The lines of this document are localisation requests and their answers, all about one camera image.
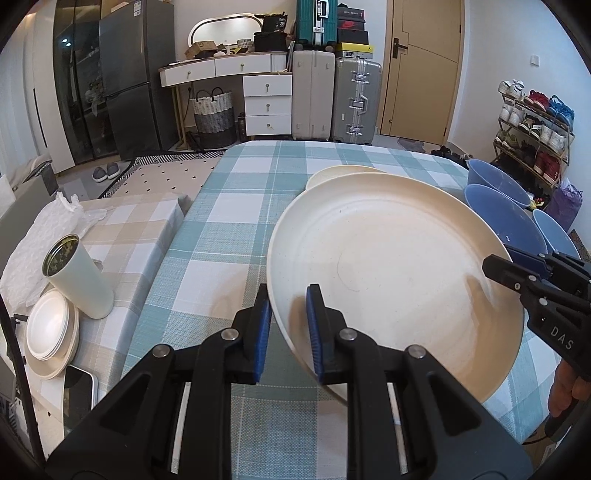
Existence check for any shoes scattered on floor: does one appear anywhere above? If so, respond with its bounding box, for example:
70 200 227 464
430 145 472 162

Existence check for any dark grey refrigerator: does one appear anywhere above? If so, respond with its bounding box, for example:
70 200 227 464
98 0 182 161

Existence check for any yellow black shoe box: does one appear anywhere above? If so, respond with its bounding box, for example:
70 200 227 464
335 42 376 60

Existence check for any person's right hand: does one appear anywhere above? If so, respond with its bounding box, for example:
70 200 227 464
549 355 588 418

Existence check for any teal checked tablecloth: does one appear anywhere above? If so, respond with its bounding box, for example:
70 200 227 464
95 140 550 480

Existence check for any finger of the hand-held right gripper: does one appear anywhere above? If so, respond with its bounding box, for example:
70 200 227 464
482 254 555 296
508 246 591 282

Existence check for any beige suitcase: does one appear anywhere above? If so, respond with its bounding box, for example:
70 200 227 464
292 49 336 141

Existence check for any purple bag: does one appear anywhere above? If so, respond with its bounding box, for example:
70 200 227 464
551 184 583 234

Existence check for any black metal stand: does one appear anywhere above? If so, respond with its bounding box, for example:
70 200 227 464
0 295 48 462

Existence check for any shoe rack with shoes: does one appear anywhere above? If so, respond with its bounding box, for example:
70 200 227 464
494 79 575 185

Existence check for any stack of small white plates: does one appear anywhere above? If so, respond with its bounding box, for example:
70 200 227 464
28 300 82 380

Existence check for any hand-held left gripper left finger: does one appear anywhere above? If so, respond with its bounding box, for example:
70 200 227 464
45 282 273 480

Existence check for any black smartphone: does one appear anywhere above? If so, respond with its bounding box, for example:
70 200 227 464
62 364 99 428

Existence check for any white small plate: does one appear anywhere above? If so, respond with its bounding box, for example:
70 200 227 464
25 289 71 361

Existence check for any oval vanity mirror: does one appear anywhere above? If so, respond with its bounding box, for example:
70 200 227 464
188 13 264 54

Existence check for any silver suitcase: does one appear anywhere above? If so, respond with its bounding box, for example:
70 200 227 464
331 58 384 146

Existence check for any woven laundry basket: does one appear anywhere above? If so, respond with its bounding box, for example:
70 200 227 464
191 89 238 149

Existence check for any grey beige sofa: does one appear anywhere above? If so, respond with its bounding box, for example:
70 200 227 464
0 156 57 217

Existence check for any white tumbler cup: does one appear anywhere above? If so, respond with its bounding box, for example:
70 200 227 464
41 234 115 320

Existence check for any metal shoe rack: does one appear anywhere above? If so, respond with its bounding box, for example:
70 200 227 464
492 79 576 204

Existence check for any white plastic bag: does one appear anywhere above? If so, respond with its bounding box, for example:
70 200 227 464
0 191 114 308

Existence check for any white vanity desk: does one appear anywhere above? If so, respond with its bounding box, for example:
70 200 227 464
158 52 294 151

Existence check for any small cardboard box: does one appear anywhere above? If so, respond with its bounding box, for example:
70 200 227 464
185 41 218 60

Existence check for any white wardrobe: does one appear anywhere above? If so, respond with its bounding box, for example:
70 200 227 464
23 23 77 174

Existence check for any dark glass cabinet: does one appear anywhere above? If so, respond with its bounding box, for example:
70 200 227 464
52 0 122 166

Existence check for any cream plate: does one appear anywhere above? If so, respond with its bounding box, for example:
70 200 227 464
305 164 389 191
266 172 527 408

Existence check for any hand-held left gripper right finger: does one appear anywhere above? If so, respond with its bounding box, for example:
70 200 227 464
305 284 536 480

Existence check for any teal suitcase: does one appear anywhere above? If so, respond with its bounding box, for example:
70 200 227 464
295 0 338 51

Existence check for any blue bowl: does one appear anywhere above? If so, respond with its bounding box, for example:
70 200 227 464
465 158 533 206
532 209 583 259
463 183 551 256

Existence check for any black white patterned rug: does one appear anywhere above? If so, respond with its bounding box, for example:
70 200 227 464
55 150 229 201

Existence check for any beige checked cloth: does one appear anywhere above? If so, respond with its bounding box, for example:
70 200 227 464
0 191 192 416

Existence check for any tan wooden door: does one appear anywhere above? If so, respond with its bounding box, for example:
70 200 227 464
376 0 464 145

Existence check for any black storage bag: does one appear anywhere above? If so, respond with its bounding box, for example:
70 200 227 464
254 31 290 52

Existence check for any white drawer unit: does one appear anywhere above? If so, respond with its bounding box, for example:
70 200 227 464
242 73 294 137

